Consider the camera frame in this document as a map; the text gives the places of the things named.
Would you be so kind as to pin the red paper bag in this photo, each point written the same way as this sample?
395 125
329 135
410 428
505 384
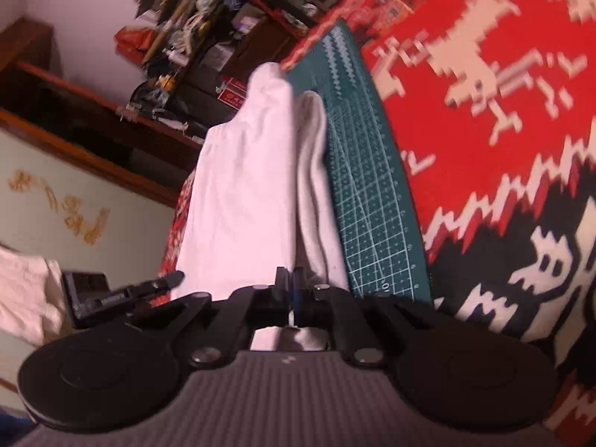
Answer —
137 39

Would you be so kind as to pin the gold wall decals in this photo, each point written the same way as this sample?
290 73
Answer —
70 205

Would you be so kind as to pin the red patterned blanket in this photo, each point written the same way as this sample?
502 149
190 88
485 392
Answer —
465 79

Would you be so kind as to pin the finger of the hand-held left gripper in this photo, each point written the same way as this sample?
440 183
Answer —
158 288

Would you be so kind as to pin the red sign box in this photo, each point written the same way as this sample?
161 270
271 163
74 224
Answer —
233 95

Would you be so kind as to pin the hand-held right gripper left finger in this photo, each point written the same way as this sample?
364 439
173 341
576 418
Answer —
281 291

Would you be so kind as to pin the brown cardboard tube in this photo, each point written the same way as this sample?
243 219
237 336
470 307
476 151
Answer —
167 28

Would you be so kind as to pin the wooden drawer cabinet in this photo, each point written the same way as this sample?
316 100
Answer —
265 42

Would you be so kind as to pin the cream crumpled cloth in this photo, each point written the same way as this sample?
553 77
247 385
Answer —
28 293

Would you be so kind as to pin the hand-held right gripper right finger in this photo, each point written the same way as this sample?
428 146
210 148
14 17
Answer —
300 291

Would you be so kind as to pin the green cutting mat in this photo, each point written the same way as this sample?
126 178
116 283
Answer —
372 186

